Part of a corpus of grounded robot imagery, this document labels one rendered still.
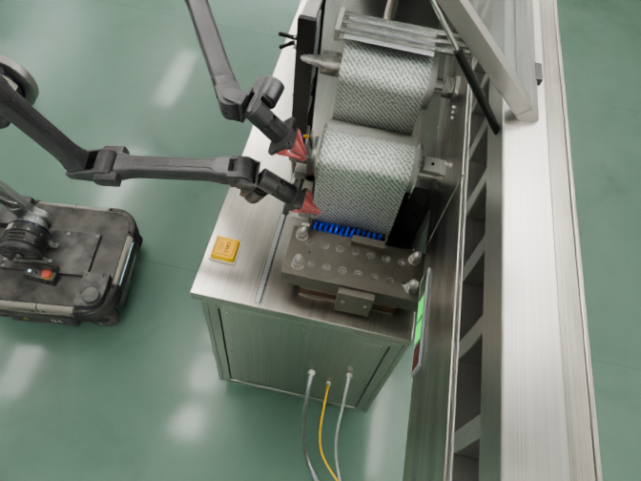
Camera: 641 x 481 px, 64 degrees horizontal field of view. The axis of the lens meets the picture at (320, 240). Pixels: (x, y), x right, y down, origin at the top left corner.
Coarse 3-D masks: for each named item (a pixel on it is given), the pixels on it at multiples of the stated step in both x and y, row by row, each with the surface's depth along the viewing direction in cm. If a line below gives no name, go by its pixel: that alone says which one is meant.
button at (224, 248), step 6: (216, 240) 157; (222, 240) 157; (228, 240) 157; (234, 240) 157; (216, 246) 156; (222, 246) 156; (228, 246) 156; (234, 246) 156; (216, 252) 155; (222, 252) 155; (228, 252) 155; (234, 252) 155; (216, 258) 156; (222, 258) 155; (228, 258) 154; (234, 258) 156
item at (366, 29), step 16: (352, 16) 137; (368, 16) 136; (336, 32) 133; (352, 32) 133; (368, 32) 133; (384, 32) 135; (400, 32) 134; (416, 32) 138; (432, 32) 136; (400, 48) 133; (416, 48) 133; (432, 48) 132; (464, 48) 134
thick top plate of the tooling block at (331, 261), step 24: (312, 240) 148; (336, 240) 148; (288, 264) 143; (312, 264) 144; (336, 264) 144; (360, 264) 145; (384, 264) 145; (408, 264) 146; (312, 288) 146; (336, 288) 143; (360, 288) 141; (384, 288) 141
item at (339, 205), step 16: (320, 192) 141; (336, 192) 140; (352, 192) 138; (320, 208) 147; (336, 208) 146; (352, 208) 144; (368, 208) 143; (384, 208) 141; (336, 224) 152; (352, 224) 150; (368, 224) 149; (384, 224) 147
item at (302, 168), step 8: (296, 160) 144; (304, 160) 144; (296, 168) 148; (304, 168) 148; (312, 168) 145; (296, 176) 149; (304, 176) 148; (312, 176) 147; (304, 184) 152; (312, 184) 152; (312, 192) 155; (296, 216) 166; (304, 216) 166
